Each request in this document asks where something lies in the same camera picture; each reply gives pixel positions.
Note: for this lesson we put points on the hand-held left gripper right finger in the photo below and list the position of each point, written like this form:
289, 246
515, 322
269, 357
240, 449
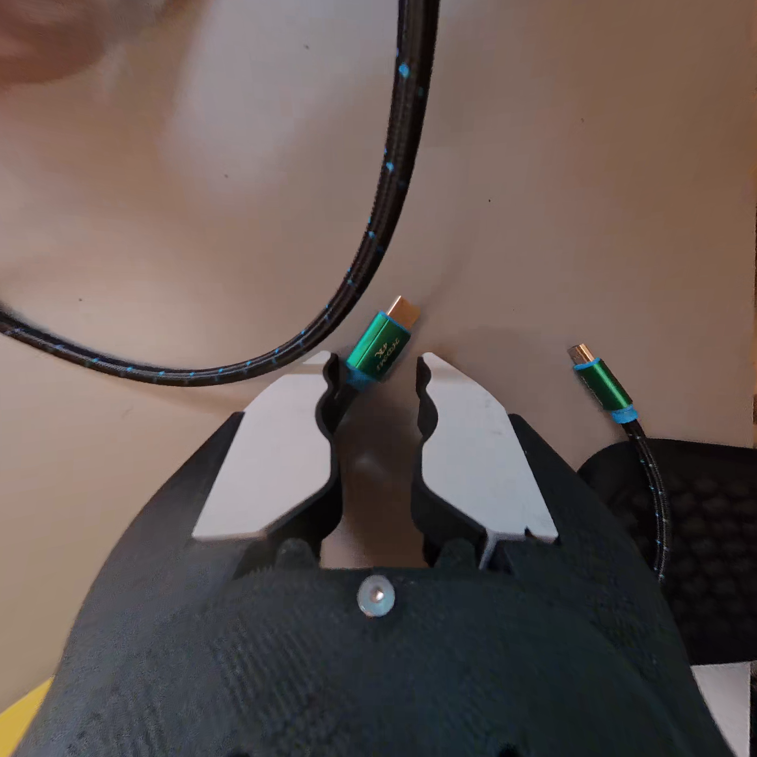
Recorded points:
479, 461

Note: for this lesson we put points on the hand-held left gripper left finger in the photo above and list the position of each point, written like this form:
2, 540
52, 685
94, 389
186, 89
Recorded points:
266, 461

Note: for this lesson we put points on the black chair armrest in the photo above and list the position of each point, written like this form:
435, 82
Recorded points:
709, 532

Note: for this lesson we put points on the yellow plastic bin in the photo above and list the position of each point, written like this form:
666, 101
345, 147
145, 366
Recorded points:
21, 727

